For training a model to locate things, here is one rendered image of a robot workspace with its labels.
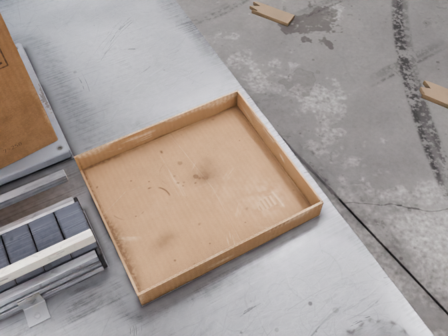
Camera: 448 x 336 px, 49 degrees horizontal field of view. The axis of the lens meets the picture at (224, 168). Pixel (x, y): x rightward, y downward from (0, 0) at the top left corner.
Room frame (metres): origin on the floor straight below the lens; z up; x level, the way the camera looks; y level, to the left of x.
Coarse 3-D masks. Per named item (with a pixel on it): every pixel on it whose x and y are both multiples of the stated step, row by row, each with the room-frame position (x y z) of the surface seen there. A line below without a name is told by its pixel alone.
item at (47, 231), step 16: (64, 208) 0.36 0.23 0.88; (80, 208) 0.36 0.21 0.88; (32, 224) 0.33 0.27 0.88; (48, 224) 0.33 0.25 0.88; (64, 224) 0.33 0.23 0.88; (80, 224) 0.33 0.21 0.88; (0, 240) 0.31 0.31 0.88; (16, 240) 0.31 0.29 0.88; (32, 240) 0.31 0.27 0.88; (48, 240) 0.31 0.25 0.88; (0, 256) 0.28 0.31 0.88; (16, 256) 0.28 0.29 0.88; (64, 256) 0.28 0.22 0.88; (32, 272) 0.26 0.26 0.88; (0, 288) 0.24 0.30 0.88
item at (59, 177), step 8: (48, 176) 0.36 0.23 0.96; (56, 176) 0.36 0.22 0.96; (64, 176) 0.36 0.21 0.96; (32, 184) 0.35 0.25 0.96; (40, 184) 0.35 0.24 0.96; (48, 184) 0.35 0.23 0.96; (56, 184) 0.36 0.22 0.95; (8, 192) 0.34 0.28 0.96; (16, 192) 0.34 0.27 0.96; (24, 192) 0.34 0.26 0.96; (32, 192) 0.34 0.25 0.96; (40, 192) 0.34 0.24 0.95; (0, 200) 0.33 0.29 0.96; (8, 200) 0.33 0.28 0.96; (16, 200) 0.33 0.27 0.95; (0, 208) 0.32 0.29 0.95
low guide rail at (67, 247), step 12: (72, 240) 0.29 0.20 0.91; (84, 240) 0.29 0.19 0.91; (48, 252) 0.27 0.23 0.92; (60, 252) 0.28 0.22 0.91; (72, 252) 0.28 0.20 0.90; (12, 264) 0.26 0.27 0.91; (24, 264) 0.26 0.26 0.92; (36, 264) 0.26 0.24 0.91; (0, 276) 0.24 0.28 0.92; (12, 276) 0.25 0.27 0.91
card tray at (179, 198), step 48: (240, 96) 0.59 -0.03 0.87; (144, 144) 0.51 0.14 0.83; (192, 144) 0.51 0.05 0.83; (240, 144) 0.51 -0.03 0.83; (96, 192) 0.41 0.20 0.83; (144, 192) 0.41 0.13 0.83; (192, 192) 0.41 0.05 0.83; (240, 192) 0.41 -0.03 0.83; (288, 192) 0.41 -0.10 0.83; (144, 240) 0.33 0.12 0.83; (192, 240) 0.33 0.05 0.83; (240, 240) 0.33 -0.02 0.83; (144, 288) 0.26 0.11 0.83
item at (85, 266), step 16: (48, 208) 0.36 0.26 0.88; (16, 224) 0.33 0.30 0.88; (96, 240) 0.33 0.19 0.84; (80, 256) 0.29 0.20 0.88; (96, 256) 0.28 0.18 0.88; (48, 272) 0.26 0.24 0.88; (64, 272) 0.26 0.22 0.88; (80, 272) 0.27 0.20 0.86; (96, 272) 0.28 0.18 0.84; (16, 288) 0.24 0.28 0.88; (32, 288) 0.24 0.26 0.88; (48, 288) 0.25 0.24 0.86; (64, 288) 0.26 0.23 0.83; (0, 304) 0.22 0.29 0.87; (16, 304) 0.23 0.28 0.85
